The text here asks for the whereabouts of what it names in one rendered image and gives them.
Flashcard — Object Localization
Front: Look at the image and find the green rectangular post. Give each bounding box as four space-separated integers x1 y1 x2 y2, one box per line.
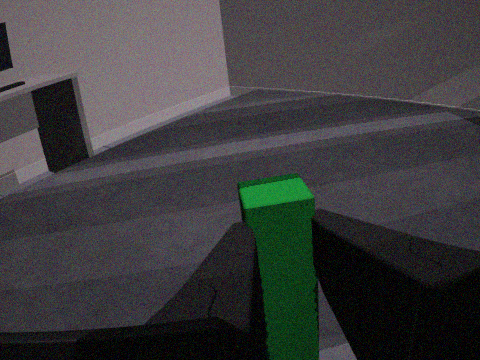
237 173 320 360

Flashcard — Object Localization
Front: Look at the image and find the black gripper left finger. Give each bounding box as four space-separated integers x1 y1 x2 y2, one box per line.
0 221 267 360

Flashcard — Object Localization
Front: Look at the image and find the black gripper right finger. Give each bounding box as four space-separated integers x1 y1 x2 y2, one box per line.
311 209 480 360

